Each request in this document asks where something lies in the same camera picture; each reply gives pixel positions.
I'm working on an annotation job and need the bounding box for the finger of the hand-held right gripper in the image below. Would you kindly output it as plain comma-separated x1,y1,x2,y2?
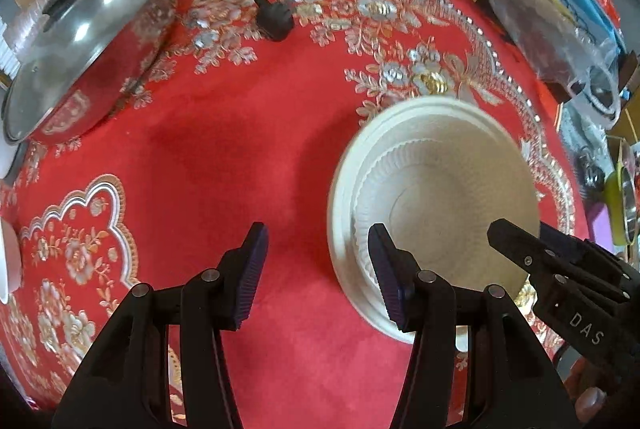
486,218,630,306
538,223,632,286

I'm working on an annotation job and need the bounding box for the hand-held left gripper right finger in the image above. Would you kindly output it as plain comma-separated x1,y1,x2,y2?
367,223,583,429

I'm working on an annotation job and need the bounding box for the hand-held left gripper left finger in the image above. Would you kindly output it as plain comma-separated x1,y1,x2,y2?
50,221,271,429

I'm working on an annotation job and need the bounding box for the white plate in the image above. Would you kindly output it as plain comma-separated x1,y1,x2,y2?
326,95,546,346

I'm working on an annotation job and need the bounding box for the white fluted bowl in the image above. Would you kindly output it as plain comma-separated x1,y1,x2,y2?
350,115,544,306

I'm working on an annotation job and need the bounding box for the person's right hand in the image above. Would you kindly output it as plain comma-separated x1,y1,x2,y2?
564,355,620,429

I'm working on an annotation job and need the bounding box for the purple item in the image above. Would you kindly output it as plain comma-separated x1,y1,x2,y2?
589,203,614,256

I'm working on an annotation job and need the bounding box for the green container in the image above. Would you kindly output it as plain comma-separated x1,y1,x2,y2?
601,148,640,246

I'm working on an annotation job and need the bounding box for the red floral tablecloth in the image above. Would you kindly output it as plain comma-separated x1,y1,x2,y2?
0,0,592,416

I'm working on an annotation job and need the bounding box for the clear plastic bag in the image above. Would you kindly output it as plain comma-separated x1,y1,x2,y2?
469,0,624,130

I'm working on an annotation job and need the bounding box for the plain white bowl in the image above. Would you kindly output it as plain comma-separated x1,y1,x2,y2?
0,215,24,306

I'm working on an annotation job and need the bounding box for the steel pot with lid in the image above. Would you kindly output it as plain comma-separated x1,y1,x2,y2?
2,0,182,144

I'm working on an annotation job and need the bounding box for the white ribbed stack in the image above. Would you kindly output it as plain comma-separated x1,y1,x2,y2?
0,0,32,76

